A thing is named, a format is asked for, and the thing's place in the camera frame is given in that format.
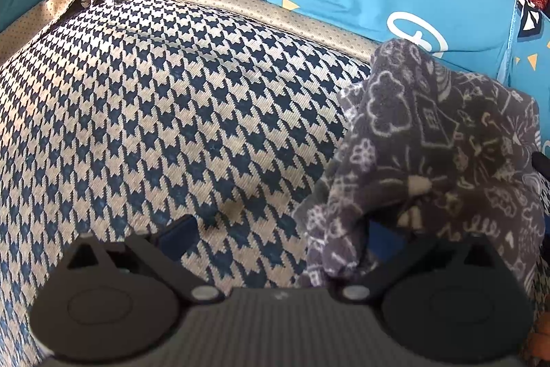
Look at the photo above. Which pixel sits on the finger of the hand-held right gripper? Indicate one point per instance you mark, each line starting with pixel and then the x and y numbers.
pixel 541 160

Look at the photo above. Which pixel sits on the houndstooth sofa cover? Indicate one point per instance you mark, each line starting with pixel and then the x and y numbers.
pixel 172 92

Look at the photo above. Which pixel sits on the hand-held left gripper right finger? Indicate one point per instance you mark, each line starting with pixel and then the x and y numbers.
pixel 382 233

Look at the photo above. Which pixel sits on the grey doodle-print fleece jacket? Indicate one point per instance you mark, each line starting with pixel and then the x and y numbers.
pixel 429 135

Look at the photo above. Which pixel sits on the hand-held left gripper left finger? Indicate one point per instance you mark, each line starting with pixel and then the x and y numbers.
pixel 178 231

